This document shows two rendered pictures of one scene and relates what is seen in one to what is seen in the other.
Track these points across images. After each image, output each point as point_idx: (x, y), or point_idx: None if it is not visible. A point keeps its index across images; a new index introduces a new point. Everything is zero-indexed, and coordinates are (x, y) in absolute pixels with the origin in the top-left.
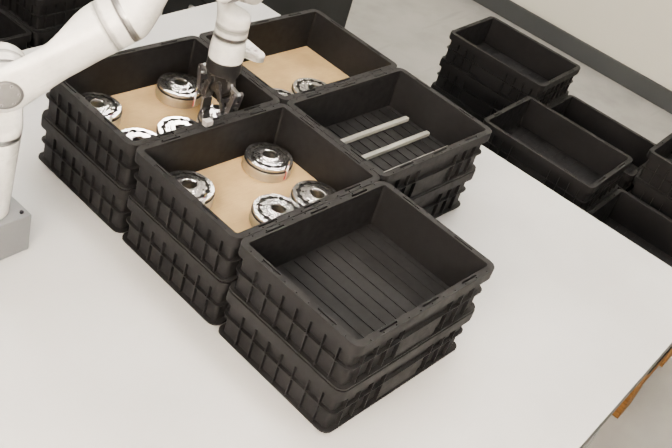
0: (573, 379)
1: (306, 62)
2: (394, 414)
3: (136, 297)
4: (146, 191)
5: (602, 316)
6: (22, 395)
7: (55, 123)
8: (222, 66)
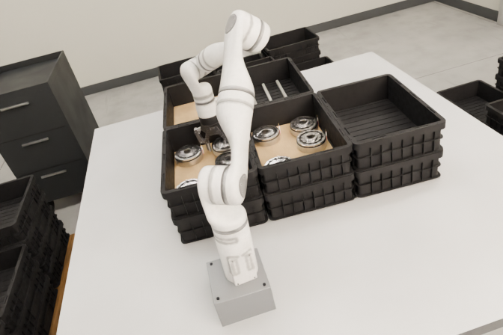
0: None
1: (187, 109)
2: None
3: (320, 226)
4: (278, 182)
5: None
6: (390, 296)
7: (187, 214)
8: (215, 115)
